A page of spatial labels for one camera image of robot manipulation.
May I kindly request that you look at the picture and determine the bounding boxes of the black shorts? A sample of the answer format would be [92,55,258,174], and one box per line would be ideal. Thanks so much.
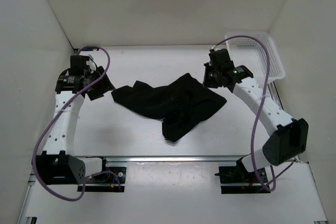
[111,73,227,143]

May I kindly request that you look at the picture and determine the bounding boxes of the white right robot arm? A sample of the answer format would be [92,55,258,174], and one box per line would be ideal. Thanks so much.
[203,62,309,182]

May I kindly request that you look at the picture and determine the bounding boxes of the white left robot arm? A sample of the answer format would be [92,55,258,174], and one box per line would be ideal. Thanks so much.
[35,66,114,185]

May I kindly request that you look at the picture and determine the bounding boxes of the white perforated plastic basket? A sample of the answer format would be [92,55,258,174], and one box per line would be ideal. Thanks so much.
[225,31,286,84]

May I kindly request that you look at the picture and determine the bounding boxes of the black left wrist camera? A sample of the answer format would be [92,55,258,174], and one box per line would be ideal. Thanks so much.
[69,55,95,76]

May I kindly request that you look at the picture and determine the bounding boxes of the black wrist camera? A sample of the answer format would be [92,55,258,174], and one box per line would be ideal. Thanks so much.
[69,55,95,76]
[209,49,234,69]

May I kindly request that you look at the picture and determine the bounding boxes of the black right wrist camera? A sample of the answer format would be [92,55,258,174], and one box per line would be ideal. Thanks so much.
[209,49,234,69]

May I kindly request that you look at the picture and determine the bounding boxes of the aluminium right side rail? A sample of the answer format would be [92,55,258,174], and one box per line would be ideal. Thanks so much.
[270,81,329,224]

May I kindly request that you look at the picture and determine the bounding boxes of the aluminium rail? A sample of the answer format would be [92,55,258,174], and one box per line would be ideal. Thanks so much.
[270,81,329,224]
[104,155,300,164]
[18,48,81,224]

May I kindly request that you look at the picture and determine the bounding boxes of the aluminium front rail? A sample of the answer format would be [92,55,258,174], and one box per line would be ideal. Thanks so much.
[104,155,300,164]

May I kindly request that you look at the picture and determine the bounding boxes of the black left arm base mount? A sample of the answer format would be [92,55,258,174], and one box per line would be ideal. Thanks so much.
[85,165,127,193]

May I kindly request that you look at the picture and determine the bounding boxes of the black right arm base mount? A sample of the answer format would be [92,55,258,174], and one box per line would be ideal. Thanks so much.
[214,166,269,195]

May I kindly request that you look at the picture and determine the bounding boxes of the aluminium left side rail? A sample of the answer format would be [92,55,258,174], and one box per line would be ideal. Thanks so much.
[18,48,81,224]

